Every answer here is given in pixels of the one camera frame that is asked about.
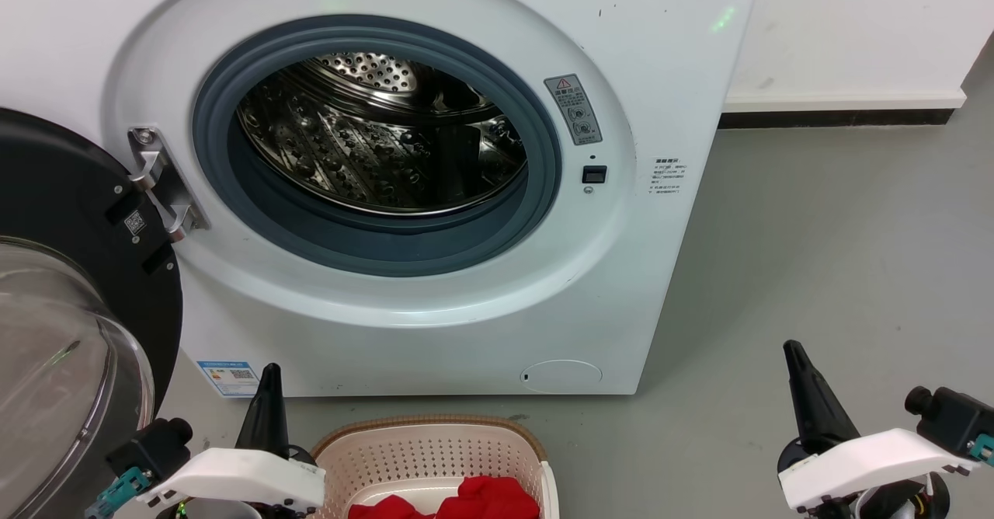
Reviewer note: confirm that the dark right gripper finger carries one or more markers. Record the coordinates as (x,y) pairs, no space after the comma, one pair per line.
(808,414)
(827,410)

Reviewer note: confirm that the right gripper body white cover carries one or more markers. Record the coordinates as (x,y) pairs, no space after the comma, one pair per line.
(862,468)

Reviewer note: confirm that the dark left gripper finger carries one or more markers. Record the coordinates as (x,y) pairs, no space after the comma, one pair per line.
(258,422)
(276,426)

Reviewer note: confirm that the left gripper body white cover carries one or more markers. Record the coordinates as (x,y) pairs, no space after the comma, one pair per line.
(241,480)

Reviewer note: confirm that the red and white garment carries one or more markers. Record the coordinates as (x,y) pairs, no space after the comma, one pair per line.
(489,499)

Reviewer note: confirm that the cream plastic laundry basket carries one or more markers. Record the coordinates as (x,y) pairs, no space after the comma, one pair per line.
(427,449)

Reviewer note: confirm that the stainless steel washing machine drum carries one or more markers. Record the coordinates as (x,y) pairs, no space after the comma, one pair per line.
(349,146)

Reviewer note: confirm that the black glass washer door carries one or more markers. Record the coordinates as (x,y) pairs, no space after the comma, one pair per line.
(62,193)

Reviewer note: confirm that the blue energy label sticker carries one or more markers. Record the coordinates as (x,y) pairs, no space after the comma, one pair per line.
(229,379)

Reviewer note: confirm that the white front-load washing machine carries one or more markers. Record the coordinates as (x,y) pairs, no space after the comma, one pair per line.
(450,340)

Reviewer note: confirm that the grey rubber door gasket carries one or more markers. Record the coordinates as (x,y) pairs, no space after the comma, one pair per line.
(373,247)

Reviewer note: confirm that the QR code sticker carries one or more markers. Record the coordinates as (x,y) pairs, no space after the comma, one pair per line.
(135,222)

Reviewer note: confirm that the round drain filter cover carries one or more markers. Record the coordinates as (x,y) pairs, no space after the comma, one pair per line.
(561,376)

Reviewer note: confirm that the silver metal door hinge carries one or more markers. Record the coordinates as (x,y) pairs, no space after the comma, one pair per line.
(159,181)

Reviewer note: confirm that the small printed text label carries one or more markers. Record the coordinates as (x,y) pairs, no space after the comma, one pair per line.
(668,175)

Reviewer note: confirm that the white and black baseboard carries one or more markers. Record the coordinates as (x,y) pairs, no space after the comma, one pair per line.
(839,111)

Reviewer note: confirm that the black door latch socket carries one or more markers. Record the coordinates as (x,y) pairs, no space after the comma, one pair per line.
(595,175)

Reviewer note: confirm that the grey warning sticker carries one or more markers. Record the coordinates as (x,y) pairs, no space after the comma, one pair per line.
(573,109)

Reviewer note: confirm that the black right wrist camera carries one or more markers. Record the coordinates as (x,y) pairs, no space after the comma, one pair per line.
(951,418)

